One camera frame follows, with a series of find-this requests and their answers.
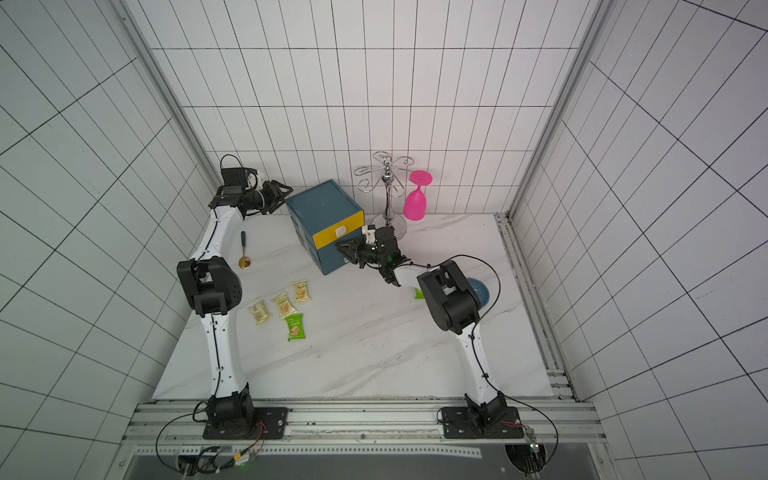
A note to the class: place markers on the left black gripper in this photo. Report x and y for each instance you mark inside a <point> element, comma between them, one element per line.
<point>276,194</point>

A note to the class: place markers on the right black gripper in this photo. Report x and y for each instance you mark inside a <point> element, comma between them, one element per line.
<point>357,251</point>

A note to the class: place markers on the yellow top drawer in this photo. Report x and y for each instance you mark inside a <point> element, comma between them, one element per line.
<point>338,230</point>

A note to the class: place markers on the teal drawer cabinet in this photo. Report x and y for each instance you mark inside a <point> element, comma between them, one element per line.
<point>313,210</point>

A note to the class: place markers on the yellow cookie packet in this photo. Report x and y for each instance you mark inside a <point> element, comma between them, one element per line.
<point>260,312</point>
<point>284,306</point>
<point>300,289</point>

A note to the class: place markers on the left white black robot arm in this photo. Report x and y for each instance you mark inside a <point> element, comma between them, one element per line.
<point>214,291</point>

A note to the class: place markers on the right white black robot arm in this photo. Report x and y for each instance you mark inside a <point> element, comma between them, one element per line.
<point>454,303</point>

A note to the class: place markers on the chrome glass holder stand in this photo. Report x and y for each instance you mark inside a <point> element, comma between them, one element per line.
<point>383,170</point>

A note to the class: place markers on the pink plastic wine glass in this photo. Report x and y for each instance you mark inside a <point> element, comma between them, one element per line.
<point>416,203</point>

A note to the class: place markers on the blue ceramic bowl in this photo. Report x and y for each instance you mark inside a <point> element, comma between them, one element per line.
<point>481,291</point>

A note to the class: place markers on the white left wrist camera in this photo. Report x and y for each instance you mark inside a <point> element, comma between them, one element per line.
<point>252,179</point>

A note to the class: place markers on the gold spoon teal handle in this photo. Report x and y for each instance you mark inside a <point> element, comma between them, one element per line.
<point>244,261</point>

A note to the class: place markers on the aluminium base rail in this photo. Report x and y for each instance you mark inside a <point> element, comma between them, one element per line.
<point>170,430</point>

